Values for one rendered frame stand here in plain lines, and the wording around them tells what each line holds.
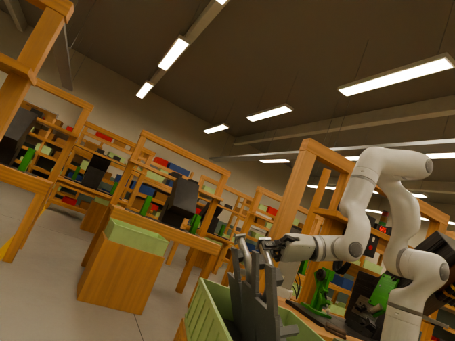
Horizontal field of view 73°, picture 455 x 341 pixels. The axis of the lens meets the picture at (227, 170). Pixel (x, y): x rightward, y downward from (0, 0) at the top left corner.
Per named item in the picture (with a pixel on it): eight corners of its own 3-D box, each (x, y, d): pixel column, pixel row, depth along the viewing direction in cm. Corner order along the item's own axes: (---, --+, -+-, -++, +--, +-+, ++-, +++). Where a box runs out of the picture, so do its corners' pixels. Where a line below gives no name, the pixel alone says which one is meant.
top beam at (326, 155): (447, 226, 255) (450, 216, 256) (306, 149, 207) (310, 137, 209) (437, 224, 263) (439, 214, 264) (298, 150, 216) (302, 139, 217)
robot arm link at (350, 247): (396, 183, 101) (363, 268, 93) (364, 189, 117) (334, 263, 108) (374, 168, 100) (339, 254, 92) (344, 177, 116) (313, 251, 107)
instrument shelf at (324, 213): (426, 259, 228) (428, 254, 229) (335, 216, 200) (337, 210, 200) (397, 252, 252) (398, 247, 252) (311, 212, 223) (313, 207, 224)
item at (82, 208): (163, 247, 822) (196, 171, 858) (43, 208, 703) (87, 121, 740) (158, 243, 871) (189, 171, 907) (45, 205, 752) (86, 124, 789)
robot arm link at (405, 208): (418, 287, 116) (379, 276, 130) (436, 277, 121) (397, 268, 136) (400, 155, 114) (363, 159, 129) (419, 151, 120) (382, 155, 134)
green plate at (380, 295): (391, 317, 181) (407, 286, 186) (382, 309, 179) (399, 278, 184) (375, 309, 192) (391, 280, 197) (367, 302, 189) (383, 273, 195)
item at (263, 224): (296, 292, 1010) (318, 228, 1046) (213, 264, 883) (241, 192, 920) (286, 286, 1059) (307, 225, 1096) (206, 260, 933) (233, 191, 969)
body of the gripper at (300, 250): (304, 247, 109) (274, 248, 106) (314, 229, 102) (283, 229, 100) (311, 266, 103) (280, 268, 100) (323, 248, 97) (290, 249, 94)
